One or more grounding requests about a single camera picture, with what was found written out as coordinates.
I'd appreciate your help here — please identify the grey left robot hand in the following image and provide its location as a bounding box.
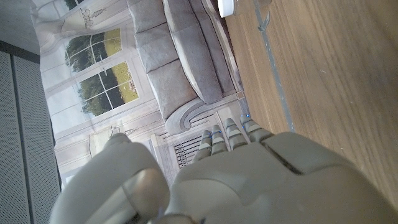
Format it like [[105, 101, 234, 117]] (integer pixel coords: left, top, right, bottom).
[[49, 115, 398, 224]]

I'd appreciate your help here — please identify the clear bottle with white cap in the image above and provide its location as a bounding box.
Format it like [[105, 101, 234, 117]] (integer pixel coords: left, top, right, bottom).
[[216, 0, 273, 19]]

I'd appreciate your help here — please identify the printed living room backdrop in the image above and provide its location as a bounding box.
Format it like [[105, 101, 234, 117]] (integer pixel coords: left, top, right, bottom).
[[30, 0, 251, 191]]

